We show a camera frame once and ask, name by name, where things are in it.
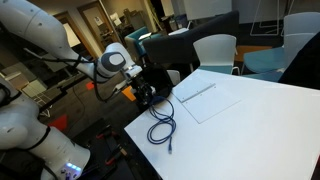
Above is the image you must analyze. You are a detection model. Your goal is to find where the open black backpack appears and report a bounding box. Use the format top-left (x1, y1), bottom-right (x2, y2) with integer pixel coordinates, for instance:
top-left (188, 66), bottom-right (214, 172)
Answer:
top-left (141, 63), bottom-right (174, 99)

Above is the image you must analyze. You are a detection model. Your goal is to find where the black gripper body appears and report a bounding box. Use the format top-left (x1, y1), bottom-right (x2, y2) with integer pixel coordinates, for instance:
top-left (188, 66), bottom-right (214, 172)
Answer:
top-left (129, 74), bottom-right (156, 101)

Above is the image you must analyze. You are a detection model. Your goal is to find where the white metal frame stand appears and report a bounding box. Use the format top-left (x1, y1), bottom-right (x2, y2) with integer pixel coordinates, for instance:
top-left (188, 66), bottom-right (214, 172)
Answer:
top-left (249, 0), bottom-right (295, 37)

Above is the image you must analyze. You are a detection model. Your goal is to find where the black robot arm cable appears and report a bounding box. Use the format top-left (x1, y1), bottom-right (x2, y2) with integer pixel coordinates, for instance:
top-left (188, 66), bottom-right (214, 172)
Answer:
top-left (23, 46), bottom-right (133, 104)

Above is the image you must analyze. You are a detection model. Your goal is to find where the black clamp red handle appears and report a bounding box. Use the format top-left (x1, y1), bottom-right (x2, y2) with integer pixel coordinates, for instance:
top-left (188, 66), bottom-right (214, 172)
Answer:
top-left (104, 146), bottom-right (129, 167)
top-left (94, 128), bottom-right (116, 141)

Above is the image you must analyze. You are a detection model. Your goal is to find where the blue ethernet cable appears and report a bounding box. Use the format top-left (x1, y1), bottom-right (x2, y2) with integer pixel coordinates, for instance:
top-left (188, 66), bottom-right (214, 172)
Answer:
top-left (146, 95), bottom-right (177, 155)

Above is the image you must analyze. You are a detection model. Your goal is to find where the white whiteboard panel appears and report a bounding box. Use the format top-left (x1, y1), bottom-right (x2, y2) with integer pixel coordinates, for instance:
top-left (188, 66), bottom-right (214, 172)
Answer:
top-left (183, 0), bottom-right (233, 21)

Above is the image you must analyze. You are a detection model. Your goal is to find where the wooden framed door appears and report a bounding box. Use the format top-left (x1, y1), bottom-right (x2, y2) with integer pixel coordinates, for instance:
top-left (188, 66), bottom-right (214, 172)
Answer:
top-left (78, 1), bottom-right (121, 51)
top-left (53, 11), bottom-right (104, 60)

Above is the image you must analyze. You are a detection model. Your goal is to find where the closed black backpack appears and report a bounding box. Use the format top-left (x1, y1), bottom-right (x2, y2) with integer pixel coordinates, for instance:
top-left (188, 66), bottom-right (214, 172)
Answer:
top-left (278, 31), bottom-right (320, 90)

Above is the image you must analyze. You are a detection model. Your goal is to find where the teal armchair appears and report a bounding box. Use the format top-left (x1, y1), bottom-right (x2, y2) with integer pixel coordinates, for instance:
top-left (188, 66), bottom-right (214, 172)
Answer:
top-left (124, 26), bottom-right (161, 58)

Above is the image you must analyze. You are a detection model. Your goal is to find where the white chair teal seat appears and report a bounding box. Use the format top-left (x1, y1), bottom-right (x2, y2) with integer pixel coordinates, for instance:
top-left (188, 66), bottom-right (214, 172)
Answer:
top-left (242, 11), bottom-right (320, 75)
top-left (166, 69), bottom-right (182, 87)
top-left (240, 33), bottom-right (312, 83)
top-left (193, 33), bottom-right (242, 76)

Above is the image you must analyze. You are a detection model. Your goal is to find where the black robot mount table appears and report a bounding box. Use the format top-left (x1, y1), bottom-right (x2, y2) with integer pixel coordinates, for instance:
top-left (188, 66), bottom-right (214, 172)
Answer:
top-left (71, 118), bottom-right (151, 180)

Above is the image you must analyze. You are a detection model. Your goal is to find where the dark grey sofa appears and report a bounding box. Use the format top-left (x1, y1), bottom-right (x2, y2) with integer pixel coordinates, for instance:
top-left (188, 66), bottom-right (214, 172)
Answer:
top-left (143, 10), bottom-right (241, 66)

